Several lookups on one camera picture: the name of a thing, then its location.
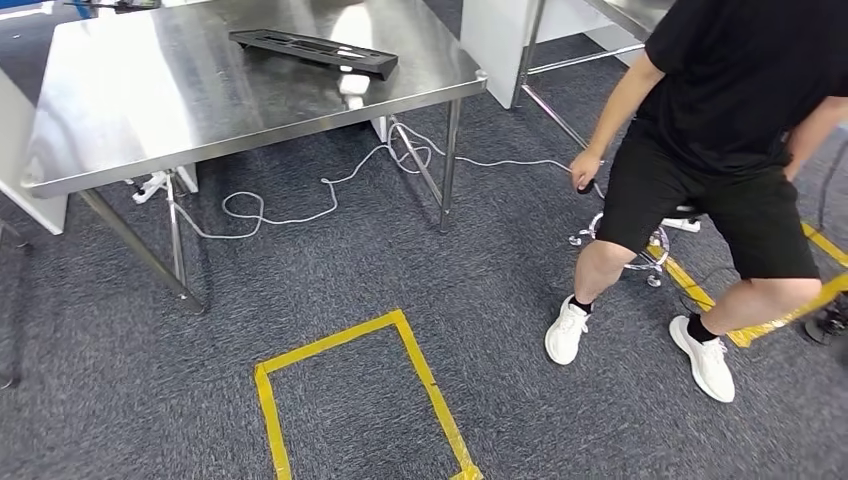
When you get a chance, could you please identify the long black plastic panel part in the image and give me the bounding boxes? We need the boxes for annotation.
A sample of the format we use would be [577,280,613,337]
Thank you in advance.
[228,28,400,82]

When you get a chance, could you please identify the stainless steel workbench table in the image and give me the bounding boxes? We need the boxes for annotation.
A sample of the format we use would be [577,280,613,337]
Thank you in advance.
[19,0,490,316]
[510,0,670,150]

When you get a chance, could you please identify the white partition panel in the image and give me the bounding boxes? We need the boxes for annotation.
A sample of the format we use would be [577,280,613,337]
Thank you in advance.
[460,0,614,111]
[0,66,69,236]

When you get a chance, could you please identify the chrome swivel stool black seat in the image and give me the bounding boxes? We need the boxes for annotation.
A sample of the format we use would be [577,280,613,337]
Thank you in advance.
[568,198,704,289]

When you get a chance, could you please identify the yellow floor tape square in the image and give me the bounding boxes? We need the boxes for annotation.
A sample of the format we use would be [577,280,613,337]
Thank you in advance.
[253,309,485,480]
[645,221,848,349]

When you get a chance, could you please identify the white power strip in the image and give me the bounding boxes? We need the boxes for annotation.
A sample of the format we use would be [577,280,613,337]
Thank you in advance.
[131,170,170,205]
[659,215,702,234]

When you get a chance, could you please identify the person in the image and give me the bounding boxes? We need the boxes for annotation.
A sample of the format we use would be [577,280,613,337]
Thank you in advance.
[544,0,848,405]

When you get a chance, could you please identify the black tripod stand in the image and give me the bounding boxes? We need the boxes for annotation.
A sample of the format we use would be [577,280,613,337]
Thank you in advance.
[801,294,848,346]

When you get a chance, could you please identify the white floor cable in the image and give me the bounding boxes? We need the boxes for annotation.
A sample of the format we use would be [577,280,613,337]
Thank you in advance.
[173,121,607,241]

